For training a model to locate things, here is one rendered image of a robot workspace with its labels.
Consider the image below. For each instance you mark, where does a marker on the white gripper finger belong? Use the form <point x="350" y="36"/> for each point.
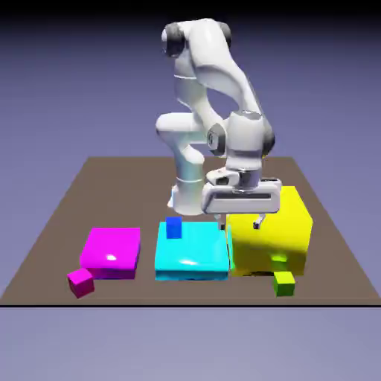
<point x="221" y="221"/>
<point x="259" y="222"/>

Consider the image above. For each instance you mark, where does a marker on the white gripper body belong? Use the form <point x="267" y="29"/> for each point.
<point x="241" y="204"/>

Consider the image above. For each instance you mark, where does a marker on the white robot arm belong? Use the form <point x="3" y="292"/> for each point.
<point x="214" y="74"/>

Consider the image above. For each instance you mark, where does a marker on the small blue cube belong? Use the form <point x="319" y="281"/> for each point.
<point x="173" y="227"/>

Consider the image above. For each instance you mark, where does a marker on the small green cube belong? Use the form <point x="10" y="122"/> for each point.
<point x="284" y="283"/>

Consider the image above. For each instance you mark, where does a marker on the small magenta cube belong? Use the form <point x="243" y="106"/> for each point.
<point x="81" y="282"/>

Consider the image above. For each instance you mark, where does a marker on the large yellow box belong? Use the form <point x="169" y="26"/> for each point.
<point x="268" y="232"/>

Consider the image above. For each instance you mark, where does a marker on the large cyan box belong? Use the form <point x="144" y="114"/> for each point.
<point x="193" y="250"/>

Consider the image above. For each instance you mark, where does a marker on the large magenta box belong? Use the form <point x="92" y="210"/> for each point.
<point x="113" y="248"/>

